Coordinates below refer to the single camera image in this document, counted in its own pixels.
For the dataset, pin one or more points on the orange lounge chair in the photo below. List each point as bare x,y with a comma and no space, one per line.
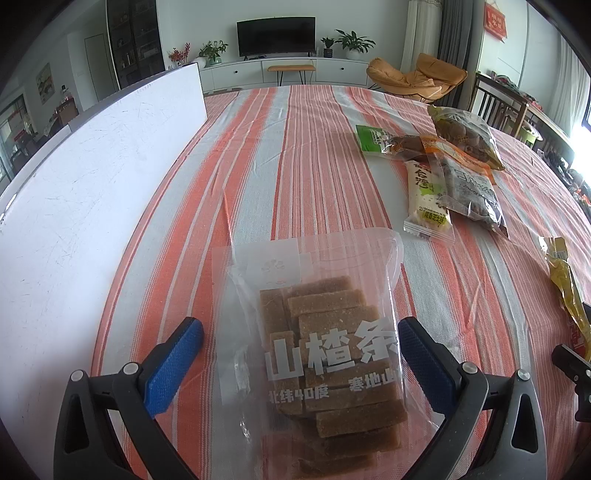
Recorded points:
406,76

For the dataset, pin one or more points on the white television cabinet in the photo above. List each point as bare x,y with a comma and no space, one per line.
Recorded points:
249,71

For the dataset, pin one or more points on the black television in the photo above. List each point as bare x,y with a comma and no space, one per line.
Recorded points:
277,37

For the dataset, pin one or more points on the covered standing air conditioner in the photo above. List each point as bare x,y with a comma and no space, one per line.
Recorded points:
421,32

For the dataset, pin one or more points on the green plastic seat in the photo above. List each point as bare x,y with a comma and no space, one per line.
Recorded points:
532,133

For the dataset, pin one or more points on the green-topped clear packet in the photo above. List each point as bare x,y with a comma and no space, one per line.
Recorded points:
371,138

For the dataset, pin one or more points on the framed wall painting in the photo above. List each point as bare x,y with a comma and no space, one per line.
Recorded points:
44,83

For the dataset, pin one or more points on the black glass display cabinet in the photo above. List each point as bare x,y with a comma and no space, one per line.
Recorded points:
136,41

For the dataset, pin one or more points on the red wall hanging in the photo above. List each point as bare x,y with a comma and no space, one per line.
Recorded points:
495,21

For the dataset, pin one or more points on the cream rice cracker packet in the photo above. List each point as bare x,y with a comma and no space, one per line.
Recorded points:
427,198

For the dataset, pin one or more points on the green plant in white pot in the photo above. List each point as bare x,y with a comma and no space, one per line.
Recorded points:
213,51

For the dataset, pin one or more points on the grey curtain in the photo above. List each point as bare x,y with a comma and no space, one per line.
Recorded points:
459,41

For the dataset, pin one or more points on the small dark potted plant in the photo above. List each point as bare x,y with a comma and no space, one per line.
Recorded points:
328,46

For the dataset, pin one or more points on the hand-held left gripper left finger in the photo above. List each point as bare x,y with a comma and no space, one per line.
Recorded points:
173,364

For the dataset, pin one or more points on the gold-trimmed nut bag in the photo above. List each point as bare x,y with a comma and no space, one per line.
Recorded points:
466,129

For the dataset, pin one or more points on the orange-topped dark fruit bag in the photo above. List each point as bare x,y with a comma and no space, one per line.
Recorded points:
471,194

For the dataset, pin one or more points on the wooden bench with metal legs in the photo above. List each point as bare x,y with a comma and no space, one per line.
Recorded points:
291,68

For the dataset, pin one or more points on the orange striped tablecloth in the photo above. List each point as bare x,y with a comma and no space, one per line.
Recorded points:
300,161

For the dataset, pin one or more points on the white cardboard box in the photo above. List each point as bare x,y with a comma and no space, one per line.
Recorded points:
83,207

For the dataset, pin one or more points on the clear hawthorn strip bag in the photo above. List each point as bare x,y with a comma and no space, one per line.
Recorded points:
323,323

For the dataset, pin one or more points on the golden yellow packet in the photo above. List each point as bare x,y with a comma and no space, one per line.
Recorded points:
565,281

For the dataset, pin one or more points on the large leafy potted plant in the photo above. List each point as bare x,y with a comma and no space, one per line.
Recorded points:
354,44

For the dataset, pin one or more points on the wooden railing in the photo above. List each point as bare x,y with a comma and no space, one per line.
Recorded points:
498,101

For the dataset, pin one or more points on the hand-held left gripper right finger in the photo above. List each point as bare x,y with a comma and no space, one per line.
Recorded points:
427,364

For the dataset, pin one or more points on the white sheer curtain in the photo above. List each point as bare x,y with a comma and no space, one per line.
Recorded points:
568,87

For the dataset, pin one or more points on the red flower arrangement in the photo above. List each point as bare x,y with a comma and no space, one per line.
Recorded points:
179,54

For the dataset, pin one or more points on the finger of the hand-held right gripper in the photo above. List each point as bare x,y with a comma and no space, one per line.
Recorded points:
588,314
572,364

